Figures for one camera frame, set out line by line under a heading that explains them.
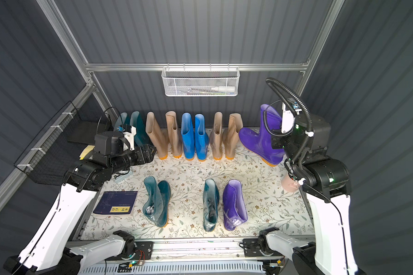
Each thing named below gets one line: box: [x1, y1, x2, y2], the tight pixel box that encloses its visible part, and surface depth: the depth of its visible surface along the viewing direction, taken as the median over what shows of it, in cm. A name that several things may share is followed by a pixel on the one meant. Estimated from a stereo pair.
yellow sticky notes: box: [79, 144, 96, 161], surface depth 77 cm
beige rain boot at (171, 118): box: [165, 110, 183, 159], surface depth 94 cm
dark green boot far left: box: [114, 111, 131, 132], surface depth 91 cm
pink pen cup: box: [281, 171, 300, 193], surface depth 87 cm
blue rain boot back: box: [194, 113, 210, 162], surface depth 92 cm
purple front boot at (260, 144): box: [238, 104, 286, 167], surface depth 74 cm
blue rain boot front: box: [181, 112, 196, 161], surface depth 95 cm
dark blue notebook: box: [92, 190, 139, 216], surface depth 86 cm
